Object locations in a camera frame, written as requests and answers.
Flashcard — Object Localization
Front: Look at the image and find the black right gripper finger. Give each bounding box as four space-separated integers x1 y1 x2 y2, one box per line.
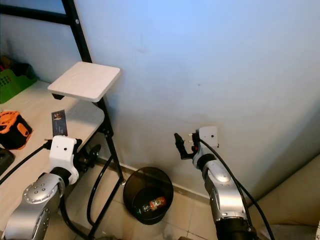
174 132 191 160

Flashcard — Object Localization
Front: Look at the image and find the dark blue card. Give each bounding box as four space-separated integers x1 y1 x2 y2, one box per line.
51 109 69 138

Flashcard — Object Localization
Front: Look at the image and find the black mesh waste bin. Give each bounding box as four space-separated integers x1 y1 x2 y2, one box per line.
123 166 175 225

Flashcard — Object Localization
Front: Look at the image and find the orange label bottle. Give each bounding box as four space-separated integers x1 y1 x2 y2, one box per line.
136 196 167 216

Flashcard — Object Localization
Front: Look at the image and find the orange black case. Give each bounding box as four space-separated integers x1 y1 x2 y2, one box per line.
0 110 29 150

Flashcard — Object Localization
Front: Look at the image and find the small white wooden shelf board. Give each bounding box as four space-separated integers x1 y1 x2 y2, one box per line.
47 61 122 103

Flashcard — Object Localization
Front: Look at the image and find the black gamepad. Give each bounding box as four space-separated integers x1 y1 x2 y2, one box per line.
0 147 17 173

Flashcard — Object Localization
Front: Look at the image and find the green plastic basket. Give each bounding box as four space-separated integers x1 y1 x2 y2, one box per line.
0 67 38 104

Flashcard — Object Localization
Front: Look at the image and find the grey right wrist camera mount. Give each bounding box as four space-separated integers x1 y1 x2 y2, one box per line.
197 126 219 150

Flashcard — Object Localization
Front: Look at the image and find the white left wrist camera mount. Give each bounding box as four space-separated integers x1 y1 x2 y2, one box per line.
50 135 80 185

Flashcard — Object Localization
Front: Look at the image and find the black hanging cable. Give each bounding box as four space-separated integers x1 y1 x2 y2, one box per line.
60 152 121 240

